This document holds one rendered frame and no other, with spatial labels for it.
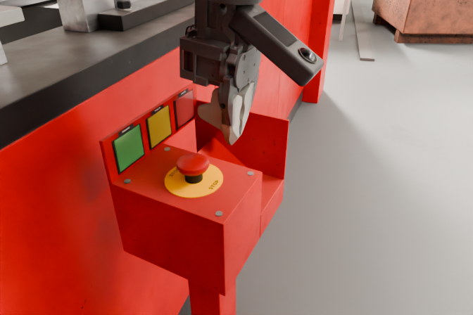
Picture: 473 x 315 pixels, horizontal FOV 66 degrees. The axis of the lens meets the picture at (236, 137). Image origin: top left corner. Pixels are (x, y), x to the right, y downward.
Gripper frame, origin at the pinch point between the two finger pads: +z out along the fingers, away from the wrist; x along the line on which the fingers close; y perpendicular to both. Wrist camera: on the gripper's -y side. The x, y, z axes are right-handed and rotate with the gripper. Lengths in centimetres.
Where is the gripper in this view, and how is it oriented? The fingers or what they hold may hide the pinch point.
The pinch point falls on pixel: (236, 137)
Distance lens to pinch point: 51.9
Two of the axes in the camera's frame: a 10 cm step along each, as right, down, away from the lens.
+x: -4.5, 4.6, -7.7
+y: -8.9, -3.0, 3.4
